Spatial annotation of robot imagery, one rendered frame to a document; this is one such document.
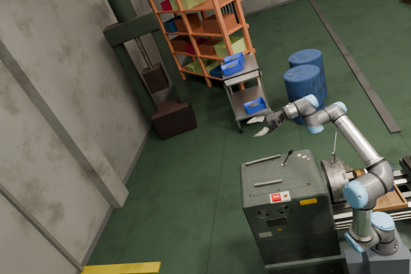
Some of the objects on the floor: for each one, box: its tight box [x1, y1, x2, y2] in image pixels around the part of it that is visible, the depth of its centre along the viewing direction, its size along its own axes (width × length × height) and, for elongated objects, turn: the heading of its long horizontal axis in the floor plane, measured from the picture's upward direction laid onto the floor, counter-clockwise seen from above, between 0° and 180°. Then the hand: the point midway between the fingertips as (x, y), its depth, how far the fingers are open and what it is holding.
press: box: [98, 0, 198, 140], centre depth 512 cm, size 74×92×285 cm
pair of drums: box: [284, 49, 328, 125], centre depth 473 cm, size 66×108×80 cm, turn 21°
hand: (252, 129), depth 152 cm, fingers open, 7 cm apart
